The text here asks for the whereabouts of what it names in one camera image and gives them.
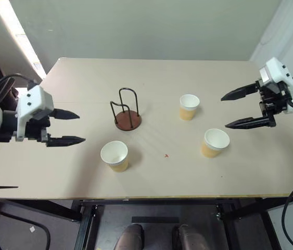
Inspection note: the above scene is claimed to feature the black floor cable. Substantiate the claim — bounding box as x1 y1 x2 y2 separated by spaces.
0 199 52 250

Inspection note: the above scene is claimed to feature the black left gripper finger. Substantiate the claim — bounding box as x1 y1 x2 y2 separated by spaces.
46 135 86 148
49 108 80 121

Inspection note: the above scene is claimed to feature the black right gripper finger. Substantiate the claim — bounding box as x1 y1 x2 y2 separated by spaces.
224 115 272 130
220 82 259 102

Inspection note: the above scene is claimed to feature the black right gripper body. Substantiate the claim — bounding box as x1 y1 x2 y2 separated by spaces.
256 79 293 128

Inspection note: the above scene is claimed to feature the yellow paper cup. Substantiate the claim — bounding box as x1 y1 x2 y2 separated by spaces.
100 140 130 173
179 94 200 121
200 128 231 159

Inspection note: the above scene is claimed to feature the dark rounded left foot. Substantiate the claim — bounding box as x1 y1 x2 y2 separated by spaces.
114 224 145 250

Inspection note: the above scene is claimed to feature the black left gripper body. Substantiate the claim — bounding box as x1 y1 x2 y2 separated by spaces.
23 115 52 143

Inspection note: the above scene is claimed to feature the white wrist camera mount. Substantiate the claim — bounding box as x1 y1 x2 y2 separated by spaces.
15 85 55 143
259 57 293 114

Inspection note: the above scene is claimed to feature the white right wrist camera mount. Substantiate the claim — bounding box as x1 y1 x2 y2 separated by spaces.
259 57 293 114

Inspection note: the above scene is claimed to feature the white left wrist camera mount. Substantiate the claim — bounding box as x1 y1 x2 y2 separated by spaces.
15 85 55 143

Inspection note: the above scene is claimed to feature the black metal table frame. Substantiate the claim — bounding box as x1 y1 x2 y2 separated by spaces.
0 196 293 250

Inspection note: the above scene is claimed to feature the wire cup holder stand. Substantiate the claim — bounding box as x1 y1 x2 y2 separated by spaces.
109 88 143 132

